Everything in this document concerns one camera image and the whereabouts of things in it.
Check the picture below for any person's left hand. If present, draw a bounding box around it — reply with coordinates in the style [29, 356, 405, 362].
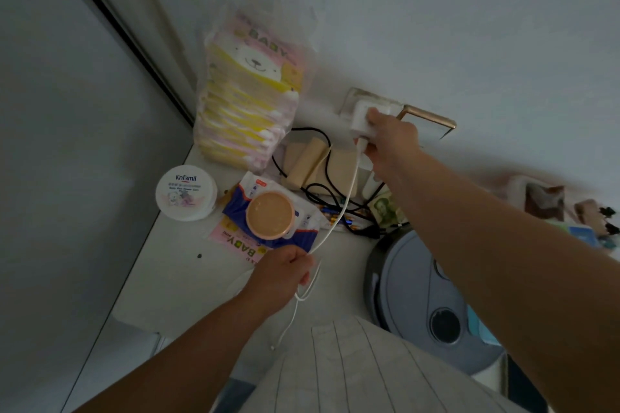
[241, 246, 316, 321]

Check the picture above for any person's right hand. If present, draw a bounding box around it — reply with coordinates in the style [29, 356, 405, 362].
[363, 107, 424, 181]

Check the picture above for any white charger plug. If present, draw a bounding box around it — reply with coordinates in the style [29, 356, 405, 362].
[350, 100, 391, 140]

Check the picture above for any white charging cable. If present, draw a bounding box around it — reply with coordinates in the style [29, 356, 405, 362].
[270, 137, 370, 351]

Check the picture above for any person's right forearm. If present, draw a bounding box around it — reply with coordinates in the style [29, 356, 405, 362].
[385, 151, 620, 413]

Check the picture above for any person's left forearm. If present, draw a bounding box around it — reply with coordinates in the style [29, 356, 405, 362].
[73, 293, 273, 413]

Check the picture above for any beige box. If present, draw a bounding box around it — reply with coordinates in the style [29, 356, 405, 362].
[283, 137, 331, 191]
[310, 149, 362, 198]

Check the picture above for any orange round lidded container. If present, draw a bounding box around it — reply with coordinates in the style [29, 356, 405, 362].
[245, 191, 296, 240]

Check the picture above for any pink wipe packet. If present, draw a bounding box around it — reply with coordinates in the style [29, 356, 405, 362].
[207, 214, 272, 264]

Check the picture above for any green banknote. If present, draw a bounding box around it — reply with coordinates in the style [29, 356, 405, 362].
[368, 192, 408, 230]

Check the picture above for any blue and white packet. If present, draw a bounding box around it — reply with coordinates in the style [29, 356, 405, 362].
[223, 172, 323, 254]

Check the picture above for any grey robot vacuum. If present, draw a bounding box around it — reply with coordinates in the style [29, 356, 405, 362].
[363, 226, 507, 376]

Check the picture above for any person's checked white shirt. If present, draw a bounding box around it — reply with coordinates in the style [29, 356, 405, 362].
[237, 316, 533, 413]

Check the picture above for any stack of baby wipe packets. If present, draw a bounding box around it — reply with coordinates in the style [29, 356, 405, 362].
[194, 11, 307, 172]

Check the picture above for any white round cream jar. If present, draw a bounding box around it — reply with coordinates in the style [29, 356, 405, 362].
[155, 165, 219, 222]

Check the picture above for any white box with brown item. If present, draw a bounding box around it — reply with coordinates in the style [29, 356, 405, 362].
[506, 176, 568, 223]

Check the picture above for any gold framed wall socket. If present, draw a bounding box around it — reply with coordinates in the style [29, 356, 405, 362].
[339, 87, 457, 140]

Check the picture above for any black cable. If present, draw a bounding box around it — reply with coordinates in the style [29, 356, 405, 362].
[271, 127, 389, 239]

